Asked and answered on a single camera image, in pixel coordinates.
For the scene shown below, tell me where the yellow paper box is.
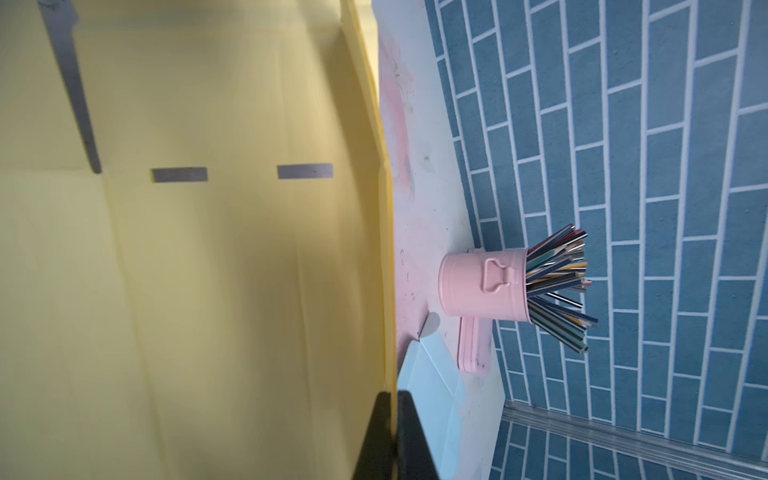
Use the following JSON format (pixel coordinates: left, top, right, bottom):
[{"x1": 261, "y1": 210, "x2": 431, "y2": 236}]
[{"x1": 1, "y1": 1, "x2": 396, "y2": 479}]

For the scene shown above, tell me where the pink metal pencil cup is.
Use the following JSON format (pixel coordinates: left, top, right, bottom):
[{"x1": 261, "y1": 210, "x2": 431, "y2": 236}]
[{"x1": 438, "y1": 248, "x2": 530, "y2": 323}]

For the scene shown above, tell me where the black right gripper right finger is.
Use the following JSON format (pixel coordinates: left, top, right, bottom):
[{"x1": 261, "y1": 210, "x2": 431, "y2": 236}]
[{"x1": 397, "y1": 390, "x2": 440, "y2": 480}]

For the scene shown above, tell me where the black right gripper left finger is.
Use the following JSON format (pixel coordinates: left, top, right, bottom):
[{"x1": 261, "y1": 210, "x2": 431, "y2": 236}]
[{"x1": 352, "y1": 391, "x2": 395, "y2": 480}]

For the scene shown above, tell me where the coloured pencils bundle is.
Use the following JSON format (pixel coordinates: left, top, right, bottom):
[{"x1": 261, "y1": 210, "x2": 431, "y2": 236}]
[{"x1": 525, "y1": 224, "x2": 599, "y2": 354}]

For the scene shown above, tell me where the pink flat paper box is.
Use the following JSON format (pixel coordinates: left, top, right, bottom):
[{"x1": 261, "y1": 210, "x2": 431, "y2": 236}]
[{"x1": 457, "y1": 317, "x2": 494, "y2": 376}]

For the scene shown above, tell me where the aluminium corner post right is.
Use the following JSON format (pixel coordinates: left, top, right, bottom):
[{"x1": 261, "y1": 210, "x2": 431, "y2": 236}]
[{"x1": 502, "y1": 401, "x2": 767, "y2": 479}]

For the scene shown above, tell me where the light blue flat paper box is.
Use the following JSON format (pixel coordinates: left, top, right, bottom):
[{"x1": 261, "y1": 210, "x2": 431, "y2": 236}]
[{"x1": 398, "y1": 312, "x2": 465, "y2": 479}]

